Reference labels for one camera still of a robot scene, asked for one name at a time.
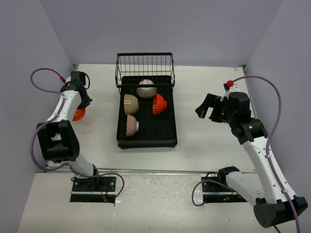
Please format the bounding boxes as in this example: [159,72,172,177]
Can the brown patterned white bowl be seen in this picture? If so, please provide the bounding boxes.
[137,79,157,99]

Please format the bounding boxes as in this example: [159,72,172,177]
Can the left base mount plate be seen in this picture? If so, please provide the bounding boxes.
[70,176,116,204]

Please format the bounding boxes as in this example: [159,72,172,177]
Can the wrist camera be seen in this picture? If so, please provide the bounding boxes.
[223,80,240,98]
[65,71,89,87]

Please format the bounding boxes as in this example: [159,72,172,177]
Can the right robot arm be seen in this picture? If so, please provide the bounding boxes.
[195,92,308,228]

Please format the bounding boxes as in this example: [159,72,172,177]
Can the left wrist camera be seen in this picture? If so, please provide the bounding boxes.
[65,71,89,87]

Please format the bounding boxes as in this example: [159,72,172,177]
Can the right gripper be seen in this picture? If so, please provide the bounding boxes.
[196,93,236,125]

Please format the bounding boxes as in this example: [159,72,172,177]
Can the beige ceramic bowl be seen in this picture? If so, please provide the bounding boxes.
[123,94,139,115]

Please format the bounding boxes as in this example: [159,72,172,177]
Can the pink floral ceramic bowl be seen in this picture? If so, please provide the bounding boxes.
[126,115,139,137]

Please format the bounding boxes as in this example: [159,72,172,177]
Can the base mount plate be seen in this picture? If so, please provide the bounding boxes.
[70,176,116,204]
[201,182,246,203]

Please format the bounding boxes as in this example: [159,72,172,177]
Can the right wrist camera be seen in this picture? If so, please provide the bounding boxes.
[223,80,240,98]

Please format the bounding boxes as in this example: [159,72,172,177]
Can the black dish rack tray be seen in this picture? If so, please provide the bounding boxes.
[116,75,177,149]

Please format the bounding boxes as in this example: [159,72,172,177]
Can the orange plastic bowl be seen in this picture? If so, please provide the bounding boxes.
[153,94,167,115]
[73,108,86,121]

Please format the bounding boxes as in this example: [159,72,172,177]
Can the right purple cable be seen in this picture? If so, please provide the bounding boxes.
[232,75,302,233]

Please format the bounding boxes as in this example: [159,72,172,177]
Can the black wire basket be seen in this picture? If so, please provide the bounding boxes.
[115,52,175,88]

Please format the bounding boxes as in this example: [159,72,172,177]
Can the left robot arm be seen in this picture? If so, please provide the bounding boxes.
[35,86,101,191]

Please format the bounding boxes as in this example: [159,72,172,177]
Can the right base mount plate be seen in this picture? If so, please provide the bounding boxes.
[201,182,246,203]

